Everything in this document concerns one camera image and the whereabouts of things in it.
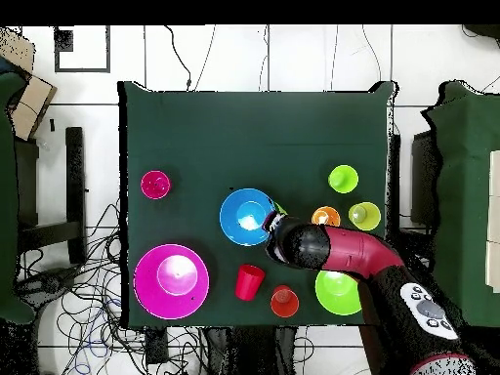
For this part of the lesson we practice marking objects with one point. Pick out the white boxes stack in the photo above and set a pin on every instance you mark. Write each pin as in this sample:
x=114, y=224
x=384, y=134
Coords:
x=494, y=195

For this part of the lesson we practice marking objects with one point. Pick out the large pink plastic bowl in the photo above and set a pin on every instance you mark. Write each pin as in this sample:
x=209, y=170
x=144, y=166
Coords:
x=148, y=281

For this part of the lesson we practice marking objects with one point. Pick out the small green plastic bowl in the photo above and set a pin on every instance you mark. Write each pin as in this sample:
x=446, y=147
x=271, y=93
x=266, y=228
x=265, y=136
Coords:
x=280, y=208

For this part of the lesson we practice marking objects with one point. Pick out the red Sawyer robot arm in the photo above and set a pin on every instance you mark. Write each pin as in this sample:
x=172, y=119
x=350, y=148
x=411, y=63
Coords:
x=359, y=250

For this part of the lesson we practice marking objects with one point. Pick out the dark green tablecloth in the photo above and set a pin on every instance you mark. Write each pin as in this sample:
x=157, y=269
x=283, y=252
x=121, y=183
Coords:
x=254, y=136

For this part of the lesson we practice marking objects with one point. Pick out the magenta plastic cup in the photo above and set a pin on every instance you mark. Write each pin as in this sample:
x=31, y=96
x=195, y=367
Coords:
x=155, y=184

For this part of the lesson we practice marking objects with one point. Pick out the green cloth covered table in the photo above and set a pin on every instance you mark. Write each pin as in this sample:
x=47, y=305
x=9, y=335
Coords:
x=465, y=195
x=6, y=195

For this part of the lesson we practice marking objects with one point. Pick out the grey base with black knob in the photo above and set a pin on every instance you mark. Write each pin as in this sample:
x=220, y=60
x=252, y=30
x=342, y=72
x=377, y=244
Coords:
x=50, y=283

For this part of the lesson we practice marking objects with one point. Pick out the black box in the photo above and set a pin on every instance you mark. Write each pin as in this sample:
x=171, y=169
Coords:
x=422, y=179

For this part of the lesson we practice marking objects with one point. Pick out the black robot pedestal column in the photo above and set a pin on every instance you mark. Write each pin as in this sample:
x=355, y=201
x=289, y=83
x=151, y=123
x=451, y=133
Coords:
x=250, y=351

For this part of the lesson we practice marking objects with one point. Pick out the blue plastic bowl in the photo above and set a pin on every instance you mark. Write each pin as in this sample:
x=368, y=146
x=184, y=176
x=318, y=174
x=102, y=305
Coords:
x=234, y=226

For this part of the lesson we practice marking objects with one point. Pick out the light green plastic cup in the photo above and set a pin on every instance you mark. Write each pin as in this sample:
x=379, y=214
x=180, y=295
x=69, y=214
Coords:
x=347, y=183

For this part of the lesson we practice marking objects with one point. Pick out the black stand frame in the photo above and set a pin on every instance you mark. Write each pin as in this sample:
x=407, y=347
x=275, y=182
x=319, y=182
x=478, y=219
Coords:
x=75, y=175

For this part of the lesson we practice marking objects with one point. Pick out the large green plastic bowl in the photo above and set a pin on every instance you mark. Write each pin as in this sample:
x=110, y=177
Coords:
x=336, y=300

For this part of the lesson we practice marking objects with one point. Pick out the red-orange plastic cup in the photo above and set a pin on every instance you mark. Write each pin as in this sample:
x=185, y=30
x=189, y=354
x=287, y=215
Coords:
x=284, y=306

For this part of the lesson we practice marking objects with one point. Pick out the red plastic cup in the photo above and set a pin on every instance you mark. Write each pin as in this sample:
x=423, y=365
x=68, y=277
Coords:
x=248, y=283

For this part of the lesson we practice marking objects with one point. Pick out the yellow plastic cup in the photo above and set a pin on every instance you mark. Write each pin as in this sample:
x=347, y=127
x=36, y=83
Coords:
x=371, y=218

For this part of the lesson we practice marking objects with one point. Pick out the orange plastic cup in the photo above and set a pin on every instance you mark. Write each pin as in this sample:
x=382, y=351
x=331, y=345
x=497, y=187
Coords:
x=326, y=214

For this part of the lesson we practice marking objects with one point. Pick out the brown cardboard box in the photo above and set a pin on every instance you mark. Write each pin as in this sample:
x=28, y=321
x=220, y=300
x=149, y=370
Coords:
x=31, y=101

